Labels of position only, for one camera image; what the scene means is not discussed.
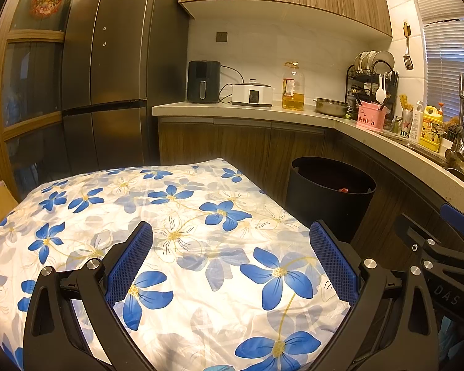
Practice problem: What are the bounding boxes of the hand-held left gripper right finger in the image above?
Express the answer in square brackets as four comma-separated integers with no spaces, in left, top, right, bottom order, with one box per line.
[308,220,439,371]

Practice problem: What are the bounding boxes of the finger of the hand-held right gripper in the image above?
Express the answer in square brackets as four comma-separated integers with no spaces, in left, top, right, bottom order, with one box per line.
[394,213,464,272]
[440,202,464,237]

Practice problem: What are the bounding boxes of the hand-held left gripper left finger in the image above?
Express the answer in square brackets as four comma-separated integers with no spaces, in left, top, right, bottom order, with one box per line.
[23,220,155,371]

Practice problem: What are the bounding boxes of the black round trash bin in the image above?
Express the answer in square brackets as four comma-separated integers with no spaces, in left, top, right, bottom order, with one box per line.
[286,156,376,242]

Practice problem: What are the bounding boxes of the hanging steel utensils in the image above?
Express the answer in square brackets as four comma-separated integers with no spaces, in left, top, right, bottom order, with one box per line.
[445,139,464,163]

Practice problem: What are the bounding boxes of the steel sink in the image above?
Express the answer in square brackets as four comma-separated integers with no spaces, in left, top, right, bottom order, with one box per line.
[383,129,464,192]

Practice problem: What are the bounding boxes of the blue floral tablecloth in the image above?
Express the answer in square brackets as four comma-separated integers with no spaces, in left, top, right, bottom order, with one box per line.
[0,157,352,371]

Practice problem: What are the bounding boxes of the yellow detergent bottle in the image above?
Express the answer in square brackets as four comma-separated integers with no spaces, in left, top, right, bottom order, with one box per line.
[418,102,445,152]

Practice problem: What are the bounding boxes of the white plastic bottle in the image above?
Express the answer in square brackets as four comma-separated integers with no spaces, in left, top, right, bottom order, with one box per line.
[411,100,426,142]

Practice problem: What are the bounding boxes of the silver beer can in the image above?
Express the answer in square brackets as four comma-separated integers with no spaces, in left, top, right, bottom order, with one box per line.
[400,109,414,139]

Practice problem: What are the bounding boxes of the pink utensil holder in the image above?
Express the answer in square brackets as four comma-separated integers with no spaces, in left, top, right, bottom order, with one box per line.
[356,101,387,131]

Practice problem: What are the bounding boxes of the black dish rack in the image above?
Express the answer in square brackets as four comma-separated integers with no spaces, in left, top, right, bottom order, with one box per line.
[346,64,400,118]

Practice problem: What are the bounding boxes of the white plastic ladle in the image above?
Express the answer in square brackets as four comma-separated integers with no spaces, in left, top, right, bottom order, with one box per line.
[375,73,388,103]

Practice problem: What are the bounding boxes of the cardboard box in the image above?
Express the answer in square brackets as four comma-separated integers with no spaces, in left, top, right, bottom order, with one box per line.
[0,180,19,240]

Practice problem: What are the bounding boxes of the steel basin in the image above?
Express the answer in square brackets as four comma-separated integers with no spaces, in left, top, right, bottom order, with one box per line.
[313,98,349,117]

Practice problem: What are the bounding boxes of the white window blinds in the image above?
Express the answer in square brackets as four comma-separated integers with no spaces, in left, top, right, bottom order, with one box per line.
[406,0,464,143]

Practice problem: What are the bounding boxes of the wooden base cabinet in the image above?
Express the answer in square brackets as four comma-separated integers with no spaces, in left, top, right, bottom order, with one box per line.
[157,118,464,279]

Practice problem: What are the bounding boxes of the hanging steel spatula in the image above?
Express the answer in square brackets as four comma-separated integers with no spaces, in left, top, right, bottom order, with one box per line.
[403,22,414,70]

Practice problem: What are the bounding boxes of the cooking oil bottle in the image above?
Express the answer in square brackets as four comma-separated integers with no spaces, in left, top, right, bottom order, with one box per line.
[281,61,306,111]

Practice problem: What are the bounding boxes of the white electric cooker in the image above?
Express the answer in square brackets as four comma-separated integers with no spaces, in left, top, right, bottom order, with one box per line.
[231,79,275,108]

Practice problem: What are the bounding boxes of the dark steel refrigerator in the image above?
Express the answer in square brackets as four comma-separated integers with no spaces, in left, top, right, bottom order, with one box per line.
[62,0,190,176]

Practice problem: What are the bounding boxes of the black air fryer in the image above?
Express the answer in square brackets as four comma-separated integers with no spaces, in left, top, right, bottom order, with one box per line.
[187,60,221,104]

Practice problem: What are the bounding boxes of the wooden glass panel door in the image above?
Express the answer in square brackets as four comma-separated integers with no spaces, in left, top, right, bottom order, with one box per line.
[0,0,101,202]

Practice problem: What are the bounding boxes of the red round door decoration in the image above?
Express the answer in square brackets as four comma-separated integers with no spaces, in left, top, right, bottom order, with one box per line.
[31,0,64,16]

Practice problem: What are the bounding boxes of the black power cable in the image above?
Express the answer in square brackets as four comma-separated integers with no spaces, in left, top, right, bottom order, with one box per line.
[218,65,243,104]

